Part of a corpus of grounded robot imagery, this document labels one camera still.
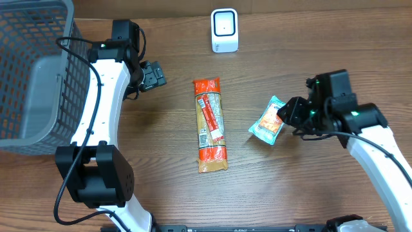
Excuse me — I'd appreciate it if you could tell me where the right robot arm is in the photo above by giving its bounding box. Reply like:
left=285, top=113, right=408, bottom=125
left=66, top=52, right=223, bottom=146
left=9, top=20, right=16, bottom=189
left=277, top=70, right=411, bottom=231

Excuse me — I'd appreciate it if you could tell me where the orange spaghetti package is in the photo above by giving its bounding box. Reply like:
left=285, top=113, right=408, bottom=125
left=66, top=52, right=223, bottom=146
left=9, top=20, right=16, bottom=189
left=193, top=77, right=229, bottom=173

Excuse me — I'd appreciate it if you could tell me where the white barcode scanner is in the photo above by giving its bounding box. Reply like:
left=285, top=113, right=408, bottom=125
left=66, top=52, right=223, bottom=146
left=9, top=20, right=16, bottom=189
left=211, top=8, right=239, bottom=53

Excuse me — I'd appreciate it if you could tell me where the grey plastic mesh basket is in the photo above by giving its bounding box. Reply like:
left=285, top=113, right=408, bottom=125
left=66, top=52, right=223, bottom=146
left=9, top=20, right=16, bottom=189
left=1, top=1, right=89, bottom=155

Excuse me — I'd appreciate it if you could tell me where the teal Kleenex tissue pack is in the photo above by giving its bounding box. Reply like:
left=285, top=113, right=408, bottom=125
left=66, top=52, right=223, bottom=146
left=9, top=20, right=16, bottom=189
left=248, top=95, right=285, bottom=146

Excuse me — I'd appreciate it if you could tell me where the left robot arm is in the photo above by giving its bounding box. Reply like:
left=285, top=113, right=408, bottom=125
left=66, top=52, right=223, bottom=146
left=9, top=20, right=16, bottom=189
left=53, top=19, right=167, bottom=232

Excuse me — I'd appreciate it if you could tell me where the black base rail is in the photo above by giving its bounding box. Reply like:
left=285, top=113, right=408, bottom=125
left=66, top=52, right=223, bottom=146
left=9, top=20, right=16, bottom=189
left=152, top=224, right=327, bottom=232

